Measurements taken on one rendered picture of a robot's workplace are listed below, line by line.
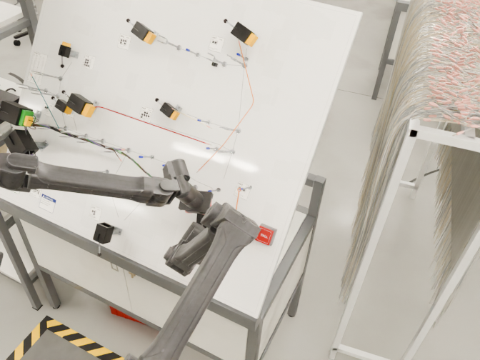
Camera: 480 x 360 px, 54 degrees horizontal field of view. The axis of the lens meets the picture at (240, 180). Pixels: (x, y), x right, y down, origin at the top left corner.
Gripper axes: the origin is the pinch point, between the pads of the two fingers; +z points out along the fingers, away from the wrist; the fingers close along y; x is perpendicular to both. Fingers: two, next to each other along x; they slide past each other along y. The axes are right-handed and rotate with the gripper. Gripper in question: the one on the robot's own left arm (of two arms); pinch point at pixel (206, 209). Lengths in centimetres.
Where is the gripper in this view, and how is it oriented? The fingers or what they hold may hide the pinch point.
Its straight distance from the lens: 153.6
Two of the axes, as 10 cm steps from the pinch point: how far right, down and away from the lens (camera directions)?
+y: -9.4, -0.6, 3.4
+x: -1.8, 9.3, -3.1
